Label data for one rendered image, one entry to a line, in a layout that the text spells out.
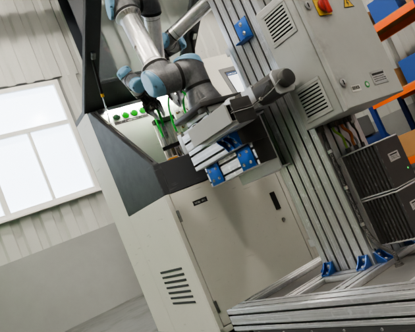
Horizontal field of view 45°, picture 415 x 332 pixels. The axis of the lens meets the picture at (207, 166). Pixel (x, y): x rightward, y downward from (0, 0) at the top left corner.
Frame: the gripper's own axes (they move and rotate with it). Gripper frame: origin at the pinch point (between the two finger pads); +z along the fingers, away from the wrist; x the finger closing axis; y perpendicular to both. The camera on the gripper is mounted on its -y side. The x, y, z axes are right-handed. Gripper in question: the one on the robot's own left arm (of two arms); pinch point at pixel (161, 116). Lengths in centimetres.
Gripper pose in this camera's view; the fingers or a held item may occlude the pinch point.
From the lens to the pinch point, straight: 270.5
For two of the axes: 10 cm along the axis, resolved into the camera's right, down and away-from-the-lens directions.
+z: 5.1, 6.1, 6.1
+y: 3.2, 5.3, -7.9
